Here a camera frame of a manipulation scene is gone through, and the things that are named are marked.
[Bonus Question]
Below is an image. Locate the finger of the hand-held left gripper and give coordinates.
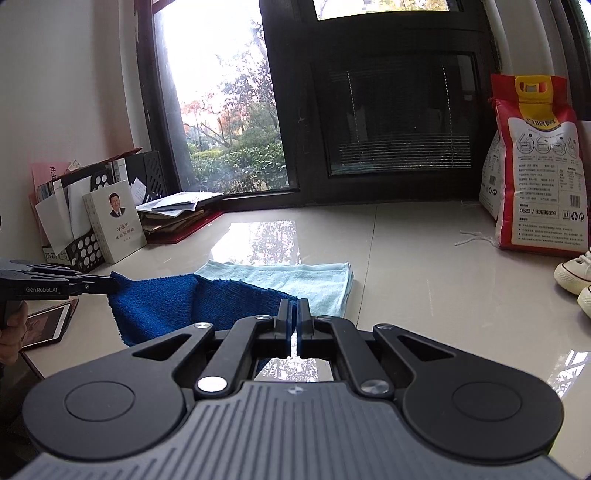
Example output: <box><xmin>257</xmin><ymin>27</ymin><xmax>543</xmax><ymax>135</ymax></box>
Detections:
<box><xmin>69</xmin><ymin>271</ymin><xmax>119</xmax><ymax>297</ymax></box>

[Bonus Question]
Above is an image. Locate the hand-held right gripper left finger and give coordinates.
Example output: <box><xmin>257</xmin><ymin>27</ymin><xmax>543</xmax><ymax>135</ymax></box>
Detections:
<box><xmin>131</xmin><ymin>299</ymin><xmax>296</xmax><ymax>400</ymax></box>

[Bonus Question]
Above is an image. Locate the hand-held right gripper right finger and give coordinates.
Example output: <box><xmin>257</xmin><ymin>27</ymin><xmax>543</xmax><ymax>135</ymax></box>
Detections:
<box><xmin>298</xmin><ymin>299</ymin><xmax>455</xmax><ymax>398</ymax></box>

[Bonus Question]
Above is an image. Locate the dark blue towel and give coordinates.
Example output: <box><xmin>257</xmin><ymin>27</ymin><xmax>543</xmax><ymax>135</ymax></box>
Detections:
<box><xmin>108</xmin><ymin>271</ymin><xmax>297</xmax><ymax>348</ymax></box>

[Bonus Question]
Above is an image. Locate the light blue towel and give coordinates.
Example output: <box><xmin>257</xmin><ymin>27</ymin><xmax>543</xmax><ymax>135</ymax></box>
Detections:
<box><xmin>194</xmin><ymin>259</ymin><xmax>355</xmax><ymax>319</ymax></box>

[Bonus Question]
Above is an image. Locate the person's left hand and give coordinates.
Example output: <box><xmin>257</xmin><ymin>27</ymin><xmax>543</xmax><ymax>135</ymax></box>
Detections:
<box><xmin>0</xmin><ymin>305</ymin><xmax>30</xmax><ymax>366</ymax></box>

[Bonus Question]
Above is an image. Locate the black perforated file organizer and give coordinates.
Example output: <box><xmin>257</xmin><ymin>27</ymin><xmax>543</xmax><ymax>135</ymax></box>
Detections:
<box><xmin>41</xmin><ymin>151</ymin><xmax>168</xmax><ymax>273</ymax></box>

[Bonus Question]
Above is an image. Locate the tablet in dark case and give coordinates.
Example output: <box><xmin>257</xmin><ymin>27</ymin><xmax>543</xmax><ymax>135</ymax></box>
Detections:
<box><xmin>20</xmin><ymin>299</ymin><xmax>80</xmax><ymax>352</ymax></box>

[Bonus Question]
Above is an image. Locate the white book with portrait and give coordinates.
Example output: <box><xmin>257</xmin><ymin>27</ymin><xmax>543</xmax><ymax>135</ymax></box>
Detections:
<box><xmin>82</xmin><ymin>179</ymin><xmax>148</xmax><ymax>265</ymax></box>

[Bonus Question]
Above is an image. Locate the white envelope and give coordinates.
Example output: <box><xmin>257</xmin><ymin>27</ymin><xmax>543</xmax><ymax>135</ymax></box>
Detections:
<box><xmin>35</xmin><ymin>180</ymin><xmax>75</xmax><ymax>256</ymax></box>

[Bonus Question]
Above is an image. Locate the stack of books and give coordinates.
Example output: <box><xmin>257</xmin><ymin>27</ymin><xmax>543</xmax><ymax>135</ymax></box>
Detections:
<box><xmin>140</xmin><ymin>209</ymin><xmax>225</xmax><ymax>245</ymax></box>

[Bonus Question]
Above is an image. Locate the pink paper folder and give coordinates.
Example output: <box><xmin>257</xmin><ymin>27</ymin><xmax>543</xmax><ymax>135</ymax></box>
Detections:
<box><xmin>28</xmin><ymin>161</ymin><xmax>72</xmax><ymax>236</ymax></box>

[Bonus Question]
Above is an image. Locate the stack of white papers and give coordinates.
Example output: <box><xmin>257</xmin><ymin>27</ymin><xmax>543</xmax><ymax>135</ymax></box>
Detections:
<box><xmin>135</xmin><ymin>191</ymin><xmax>225</xmax><ymax>218</ymax></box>

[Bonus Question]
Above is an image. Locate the window blind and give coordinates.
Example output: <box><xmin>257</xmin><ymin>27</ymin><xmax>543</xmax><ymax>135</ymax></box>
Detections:
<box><xmin>314</xmin><ymin>53</ymin><xmax>478</xmax><ymax>176</ymax></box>

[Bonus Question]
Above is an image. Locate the red and white rice bag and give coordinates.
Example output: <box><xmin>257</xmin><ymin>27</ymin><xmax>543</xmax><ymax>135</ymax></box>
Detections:
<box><xmin>489</xmin><ymin>74</ymin><xmax>590</xmax><ymax>258</ymax></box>

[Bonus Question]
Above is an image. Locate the white pipe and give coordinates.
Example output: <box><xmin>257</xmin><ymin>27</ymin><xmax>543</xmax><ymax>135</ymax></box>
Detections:
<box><xmin>482</xmin><ymin>0</ymin><xmax>571</xmax><ymax>79</ymax></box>

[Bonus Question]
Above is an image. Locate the white string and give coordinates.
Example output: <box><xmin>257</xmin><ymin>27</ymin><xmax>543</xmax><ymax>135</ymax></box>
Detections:
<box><xmin>454</xmin><ymin>230</ymin><xmax>498</xmax><ymax>248</ymax></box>

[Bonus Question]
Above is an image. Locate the dark window frame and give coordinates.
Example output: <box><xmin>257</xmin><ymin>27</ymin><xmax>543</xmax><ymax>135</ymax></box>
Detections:
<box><xmin>137</xmin><ymin>0</ymin><xmax>502</xmax><ymax>209</ymax></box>

